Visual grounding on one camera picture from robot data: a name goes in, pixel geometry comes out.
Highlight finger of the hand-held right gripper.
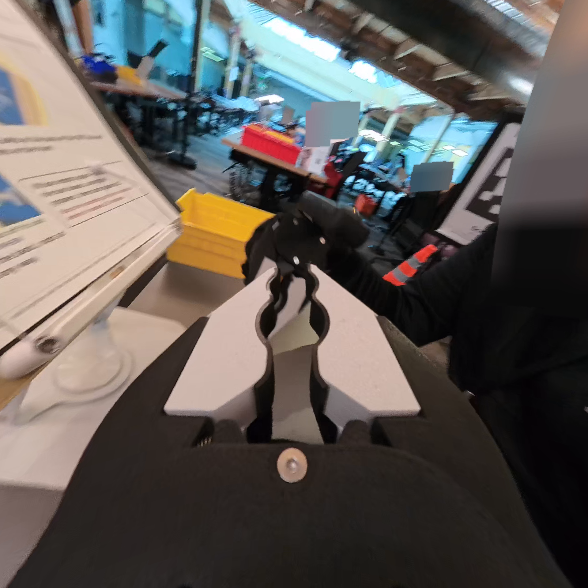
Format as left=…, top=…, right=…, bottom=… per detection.
left=276, top=270, right=314, bottom=332

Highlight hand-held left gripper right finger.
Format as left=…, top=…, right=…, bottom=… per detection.
left=309, top=264, right=421, bottom=443

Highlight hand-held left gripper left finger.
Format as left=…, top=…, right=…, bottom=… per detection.
left=164, top=266, right=282, bottom=443

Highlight person's right forearm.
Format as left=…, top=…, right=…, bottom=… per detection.
left=327, top=225, right=499, bottom=350

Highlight person's right hand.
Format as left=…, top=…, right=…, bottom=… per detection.
left=294, top=197, right=370, bottom=259

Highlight white printed card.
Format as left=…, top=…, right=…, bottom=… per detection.
left=298, top=146, right=330, bottom=174

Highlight yellow plastic bin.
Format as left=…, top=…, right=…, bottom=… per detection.
left=166, top=187, right=276, bottom=280

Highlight red plastic bin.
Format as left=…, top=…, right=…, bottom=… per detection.
left=241, top=123, right=303, bottom=165

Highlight orange grey striped object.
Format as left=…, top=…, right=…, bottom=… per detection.
left=382, top=244, right=439, bottom=286

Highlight wooden table black legs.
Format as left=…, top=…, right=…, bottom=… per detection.
left=222, top=137, right=331, bottom=209

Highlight black white tag poster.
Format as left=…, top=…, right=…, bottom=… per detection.
left=436, top=122, right=522, bottom=244

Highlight black floor pole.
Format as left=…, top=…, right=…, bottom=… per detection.
left=165, top=0, right=207, bottom=171

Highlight printed instruction sheet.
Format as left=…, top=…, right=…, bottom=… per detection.
left=0, top=0, right=182, bottom=341

